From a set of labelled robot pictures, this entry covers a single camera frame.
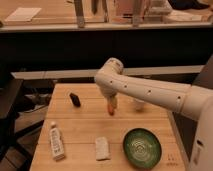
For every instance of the white tube with label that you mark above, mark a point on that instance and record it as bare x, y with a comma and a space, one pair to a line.
56, 143

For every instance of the white paper cup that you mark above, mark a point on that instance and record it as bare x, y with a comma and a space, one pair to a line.
138, 104

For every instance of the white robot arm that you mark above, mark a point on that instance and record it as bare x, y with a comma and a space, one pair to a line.
194, 101

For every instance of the white paper sheet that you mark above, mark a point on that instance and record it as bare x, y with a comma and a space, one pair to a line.
22, 14

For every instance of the black eraser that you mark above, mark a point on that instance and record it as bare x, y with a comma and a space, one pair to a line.
75, 100

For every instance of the wooden post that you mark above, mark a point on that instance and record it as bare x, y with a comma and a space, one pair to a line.
136, 12
79, 13

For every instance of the green glass bowl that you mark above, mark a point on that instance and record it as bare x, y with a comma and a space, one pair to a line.
142, 148

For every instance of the wooden post right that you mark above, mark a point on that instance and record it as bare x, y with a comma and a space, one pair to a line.
136, 12

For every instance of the orange carrot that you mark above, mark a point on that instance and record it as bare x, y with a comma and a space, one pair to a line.
110, 110

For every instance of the wooden post left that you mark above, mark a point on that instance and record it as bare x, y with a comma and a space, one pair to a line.
79, 13

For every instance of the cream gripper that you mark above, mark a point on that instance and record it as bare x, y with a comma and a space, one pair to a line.
112, 102

